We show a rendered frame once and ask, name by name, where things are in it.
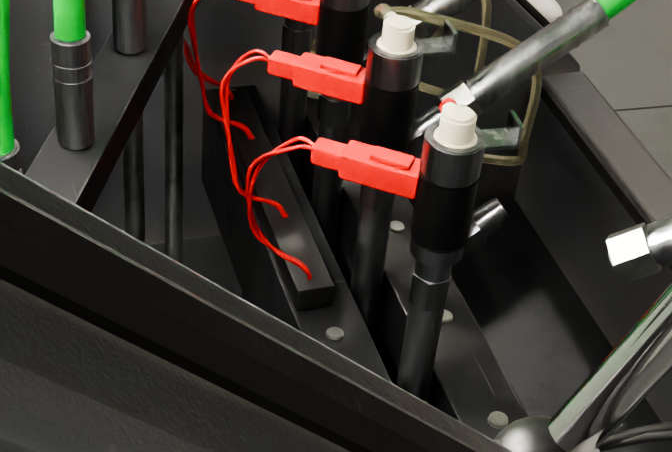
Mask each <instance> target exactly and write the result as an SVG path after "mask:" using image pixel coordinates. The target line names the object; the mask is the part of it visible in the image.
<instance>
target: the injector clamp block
mask: <svg viewBox="0 0 672 452"><path fill-rule="evenodd" d="M229 89H230V90H231V91H236V90H247V92H248V94H249V96H250V99H251V101H252V103H253V105H254V108H255V110H256V112H257V114H258V117H259V119H260V121H261V123H262V126H263V128H264V130H265V132H266V134H267V137H268V139H269V141H270V143H271V146H272V148H273V150H274V149H275V148H276V147H278V146H279V145H281V144H282V142H281V140H280V138H279V135H278V133H277V131H276V129H275V127H274V124H273V122H272V120H271V118H270V116H269V114H268V111H267V109H266V107H265V105H264V103H263V101H262V98H261V96H260V94H259V92H258V90H257V87H256V86H255V85H248V86H238V87H229ZM318 102H319V99H313V98H310V97H307V108H306V120H305V133H304V137H306V138H308V139H310V140H311V141H312V142H314V143H315V142H316V140H317V132H318V121H317V114H318ZM360 118H361V113H360V111H359V110H358V108H357V106H356V104H355V103H352V108H351V117H350V119H349V124H348V133H347V143H346V144H347V145H348V143H349V142H350V141H351V140H355V141H359V142H360V138H359V127H360ZM310 155H311V150H307V149H303V159H302V172H301V183H300V181H299V179H298V177H297V175H296V172H295V170H294V168H293V166H292V164H291V161H290V159H289V157H288V155H287V153H286V152H285V153H281V154H277V155H276V157H277V159H278V161H279V164H280V166H281V168H282V170H283V172H284V175H285V177H286V179H287V181H288V184H289V186H290V188H291V190H292V193H293V195H294V197H295V199H296V202H297V204H298V206H299V208H300V210H301V213H302V215H303V217H304V219H305V222H306V224H307V226H308V228H309V231H310V233H311V235H312V237H313V240H314V242H315V244H316V246H317V248H318V251H319V253H320V255H321V257H322V260H323V262H324V264H325V266H326V269H327V271H328V273H329V275H330V278H331V280H332V282H333V284H334V292H333V302H332V305H330V306H324V307H318V308H312V309H305V310H296V309H295V307H294V304H293V302H292V299H291V297H290V294H289V292H288V290H287V287H286V285H285V282H284V280H283V277H282V275H281V272H280V270H279V267H278V265H277V262H276V260H275V257H274V255H273V252H272V250H271V249H270V248H268V247H266V246H265V245H264V244H263V243H261V242H260V241H259V240H257V239H256V237H255V236H254V234H253V232H252V231H251V229H250V226H249V221H248V216H247V200H246V197H244V196H243V195H241V194H239V193H238V191H237V189H236V187H235V185H234V184H233V182H232V176H231V170H230V163H229V155H228V146H227V139H226V136H225V134H224V131H223V129H222V126H221V124H220V121H217V120H215V119H214V118H212V117H211V116H209V115H208V114H207V112H206V110H205V107H204V105H203V120H202V183H203V186H204V189H205V191H206V194H207V197H208V200H209V202H210V205H211V208H212V211H213V213H214V216H215V219H216V222H217V224H218V227H219V230H220V233H221V235H222V238H223V241H224V244H225V246H226V249H227V252H228V255H229V257H230V260H231V263H232V266H233V268H234V271H235V274H236V277H237V279H238V282H239V285H240V288H241V290H242V293H241V298H243V299H244V300H246V301H248V302H250V303H251V304H253V305H255V306H257V307H258V308H260V309H262V310H264V311H266V312H267V313H269V314H271V315H273V316H274V317H276V318H278V319H280V320H281V321H283V322H285V323H287V324H289V325H290V326H292V327H294V328H296V329H297V330H299V331H301V332H303V333H304V334H306V335H308V336H310V337H311V338H313V339H315V340H317V341H319V342H320V343H322V344H324V345H326V346H327V347H329V348H331V349H333V350H334V351H336V352H338V353H340V354H342V355H343V356H345V357H347V358H349V359H350V360H352V361H354V362H356V363H357V364H359V365H361V366H363V367H365V368H366V369H368V370H370V371H372V372H373V373H375V374H377V375H379V376H380V377H382V378H384V379H386V380H388V381H389V382H391V383H393V384H395V385H397V378H398V372H399V366H400V359H401V353H402V347H403V340H404V334H405V327H406V321H407V315H408V308H409V295H410V289H411V282H412V276H413V272H414V268H415V264H416V259H415V258H414V257H413V256H412V254H411V252H410V243H411V236H412V234H411V231H410V229H411V222H412V216H413V209H414V208H413V207H412V205H411V203H410V201H409V199H408V198H406V197H403V196H399V195H396V194H395V200H394V203H393V208H392V215H391V222H390V230H389V237H388V244H387V251H386V259H385V266H384V273H383V281H382V288H381V295H380V302H379V310H378V317H377V324H376V332H375V339H374V342H373V340H372V338H371V336H370V333H369V331H368V329H367V327H366V325H365V323H364V320H363V318H362V316H361V314H360V312H359V309H358V307H357V305H356V303H355V301H354V299H353V296H352V294H351V292H350V286H351V278H352V269H353V261H354V252H355V243H356V235H357V226H358V218H359V209H360V203H359V197H360V189H361V184H358V183H355V182H352V181H348V180H345V179H343V182H342V191H341V201H340V210H339V220H338V230H337V239H336V249H335V257H334V255H333V253H332V251H331V249H330V246H329V244H328V242H327V240H326V238H325V235H324V233H323V231H322V229H321V227H320V225H319V222H318V220H317V218H316V216H315V214H314V212H313V209H312V207H311V202H312V190H313V179H314V167H315V164H312V163H311V161H310ZM427 403H428V404H430V405H432V406H434V407H435V408H437V409H439V410H441V411H442V412H444V413H446V414H448V415H449V416H451V417H453V418H455V419H457V420H458V421H460V422H462V423H464V424H465V425H467V426H469V427H471V428H472V429H474V430H476V431H478V432H480V433H481V434H483V435H485V436H487V437H488V438H490V439H492V440H494V439H495V438H496V436H497V435H498V434H499V433H500V432H501V431H502V430H503V429H504V428H505V427H506V426H508V425H509V424H511V423H512V422H514V421H516V420H519V419H522V418H525V417H529V415H528V413H527V412H526V410H525V408H524V406H523V404H522V403H521V401H520V399H519V397H518V395H517V394H516V392H515V390H514V388H513V386H512V385H511V383H510V381H509V379H508V378H507V376H506V374H505V372H504V370H503V369H502V367H501V365H500V363H499V361H498V360H497V358H496V356H495V354H494V352H493V351H492V349H491V347H490V345H489V343H488V342H487V340H486V338H485V336H484V334H483V333H482V331H481V329H480V327H479V325H478V324H477V322H476V320H475V318H474V316H473V315H472V313H471V311H470V309H469V307H468V306H467V304H466V302H465V300H464V298H463V297H462V295H461V293H460V291H459V289H458V288H457V286H456V284H455V282H454V280H453V279H452V277H451V279H450V285H449V290H448V295H447V300H446V304H445V308H444V314H443V319H442V325H441V330H440V336H439V341H438V347H437V352H436V358H435V363H434V369H433V374H432V380H431V385H430V391H429V396H428V402H427Z"/></svg>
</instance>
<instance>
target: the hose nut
mask: <svg viewBox="0 0 672 452"><path fill-rule="evenodd" d="M645 229H647V226H646V224H645V222H643V223H641V224H638V225H635V226H632V227H630V228H627V229H624V230H621V231H619V232H616V233H613V234H610V235H609V236H608V238H607V239H606V243H607V247H608V250H609V252H608V257H609V260H610V263H611V265H612V267H613V269H614V270H616V271H617V273H618V275H619V277H620V278H621V280H622V282H623V283H624V284H627V283H629V282H632V281H635V280H638V279H641V278H644V277H647V276H650V275H653V274H655V273H658V272H660V271H661V268H662V265H661V264H657V263H656V261H655V259H654V258H653V256H652V253H651V251H650V249H649V246H648V243H647V240H646V236H645Z"/></svg>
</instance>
